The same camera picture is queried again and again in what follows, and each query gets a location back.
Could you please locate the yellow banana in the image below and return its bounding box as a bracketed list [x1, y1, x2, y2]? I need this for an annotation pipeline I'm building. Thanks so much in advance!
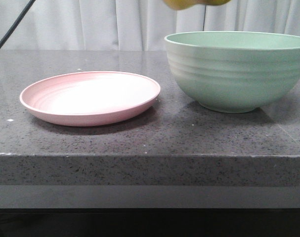
[163, 0, 230, 10]

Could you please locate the pink plate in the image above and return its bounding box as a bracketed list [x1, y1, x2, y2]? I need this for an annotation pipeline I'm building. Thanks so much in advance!
[20, 71, 161, 126]

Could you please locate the green bowl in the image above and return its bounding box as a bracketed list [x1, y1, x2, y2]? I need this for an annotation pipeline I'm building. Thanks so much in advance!
[165, 31, 300, 113]

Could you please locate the white curtain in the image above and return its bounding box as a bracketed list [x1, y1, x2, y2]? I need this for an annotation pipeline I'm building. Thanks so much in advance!
[3, 0, 300, 51]

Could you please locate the black cable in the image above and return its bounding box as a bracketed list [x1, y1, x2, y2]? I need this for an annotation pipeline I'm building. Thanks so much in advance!
[0, 0, 36, 59]

